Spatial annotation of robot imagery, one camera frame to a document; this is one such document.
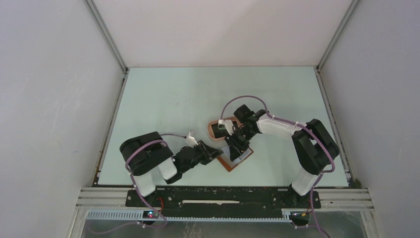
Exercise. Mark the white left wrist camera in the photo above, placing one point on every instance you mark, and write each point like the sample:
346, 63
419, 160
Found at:
190, 139

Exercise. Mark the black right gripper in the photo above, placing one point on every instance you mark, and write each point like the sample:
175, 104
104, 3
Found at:
236, 148

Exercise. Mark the pink oval plastic tray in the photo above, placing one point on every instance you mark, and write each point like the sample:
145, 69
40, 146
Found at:
236, 123

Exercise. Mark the black VIP card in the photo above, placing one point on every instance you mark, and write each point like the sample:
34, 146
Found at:
216, 131

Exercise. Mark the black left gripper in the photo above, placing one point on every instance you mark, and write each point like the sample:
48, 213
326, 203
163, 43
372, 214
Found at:
208, 152

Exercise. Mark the brown leather card holder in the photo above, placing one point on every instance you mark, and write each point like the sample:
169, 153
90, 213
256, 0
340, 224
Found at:
226, 162

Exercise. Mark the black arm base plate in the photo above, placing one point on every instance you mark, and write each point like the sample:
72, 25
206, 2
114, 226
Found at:
235, 202

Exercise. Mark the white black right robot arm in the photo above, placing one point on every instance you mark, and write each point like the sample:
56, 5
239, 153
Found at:
314, 146

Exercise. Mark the aluminium frame rail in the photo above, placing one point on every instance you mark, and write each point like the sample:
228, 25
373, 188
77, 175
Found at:
108, 203

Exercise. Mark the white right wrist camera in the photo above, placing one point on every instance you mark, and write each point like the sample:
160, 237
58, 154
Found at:
227, 124

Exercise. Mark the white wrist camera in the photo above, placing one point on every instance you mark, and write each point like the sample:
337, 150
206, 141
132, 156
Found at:
190, 139
227, 124

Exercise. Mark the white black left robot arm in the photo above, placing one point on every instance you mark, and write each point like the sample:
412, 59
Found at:
143, 154

